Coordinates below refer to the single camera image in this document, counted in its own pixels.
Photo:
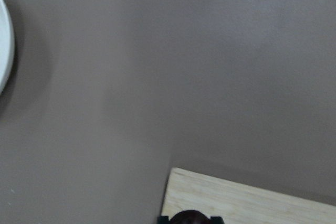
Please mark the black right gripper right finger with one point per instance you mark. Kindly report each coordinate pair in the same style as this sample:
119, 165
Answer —
216, 220

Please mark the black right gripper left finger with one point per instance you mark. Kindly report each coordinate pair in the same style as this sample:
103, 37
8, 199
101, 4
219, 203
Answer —
162, 220

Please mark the dark red cherry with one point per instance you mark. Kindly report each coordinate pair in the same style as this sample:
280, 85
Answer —
189, 217

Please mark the beige round plate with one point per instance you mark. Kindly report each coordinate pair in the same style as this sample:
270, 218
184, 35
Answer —
7, 48

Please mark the wooden cutting board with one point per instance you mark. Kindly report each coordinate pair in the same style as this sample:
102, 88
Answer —
238, 203

